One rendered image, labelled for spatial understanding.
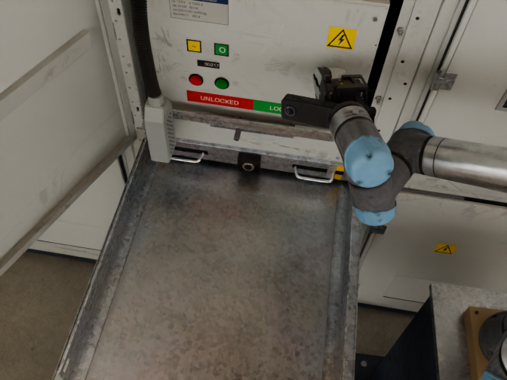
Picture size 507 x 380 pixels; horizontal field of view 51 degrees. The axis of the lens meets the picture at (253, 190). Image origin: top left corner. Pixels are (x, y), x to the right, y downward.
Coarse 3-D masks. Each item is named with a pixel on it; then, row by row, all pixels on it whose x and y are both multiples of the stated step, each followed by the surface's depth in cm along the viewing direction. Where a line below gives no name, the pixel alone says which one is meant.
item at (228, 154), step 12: (180, 144) 139; (192, 144) 138; (204, 144) 138; (216, 144) 138; (192, 156) 142; (204, 156) 141; (216, 156) 140; (228, 156) 140; (264, 156) 137; (276, 156) 136; (288, 156) 136; (300, 156) 137; (276, 168) 140; (288, 168) 140; (300, 168) 139; (312, 168) 138; (324, 168) 137
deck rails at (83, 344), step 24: (144, 144) 138; (144, 168) 141; (144, 192) 137; (120, 216) 127; (336, 216) 135; (120, 240) 129; (336, 240) 131; (120, 264) 125; (336, 264) 127; (96, 288) 117; (336, 288) 123; (96, 312) 118; (336, 312) 120; (72, 336) 108; (96, 336) 114; (336, 336) 116; (72, 360) 109; (336, 360) 113
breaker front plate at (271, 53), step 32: (160, 0) 105; (256, 0) 102; (288, 0) 101; (320, 0) 100; (160, 32) 112; (192, 32) 110; (224, 32) 109; (256, 32) 108; (288, 32) 107; (320, 32) 105; (160, 64) 119; (192, 64) 117; (224, 64) 116; (256, 64) 115; (288, 64) 113; (320, 64) 112; (352, 64) 110; (256, 96) 122; (192, 128) 135; (224, 128) 132; (320, 128) 127
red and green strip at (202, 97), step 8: (192, 96) 125; (200, 96) 125; (208, 96) 124; (216, 96) 124; (224, 96) 124; (216, 104) 126; (224, 104) 126; (232, 104) 125; (240, 104) 125; (248, 104) 125; (256, 104) 124; (264, 104) 124; (272, 104) 123; (280, 104) 123; (272, 112) 126; (280, 112) 125
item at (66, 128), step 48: (0, 0) 93; (48, 0) 102; (0, 48) 97; (48, 48) 108; (96, 48) 121; (0, 96) 102; (48, 96) 114; (96, 96) 129; (0, 144) 108; (48, 144) 121; (96, 144) 138; (0, 192) 114; (48, 192) 129; (0, 240) 121
